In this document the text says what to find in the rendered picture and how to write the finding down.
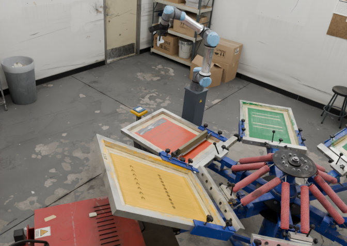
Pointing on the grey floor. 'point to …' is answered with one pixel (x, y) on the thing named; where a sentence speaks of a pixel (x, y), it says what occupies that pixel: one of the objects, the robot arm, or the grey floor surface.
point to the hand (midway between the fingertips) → (155, 41)
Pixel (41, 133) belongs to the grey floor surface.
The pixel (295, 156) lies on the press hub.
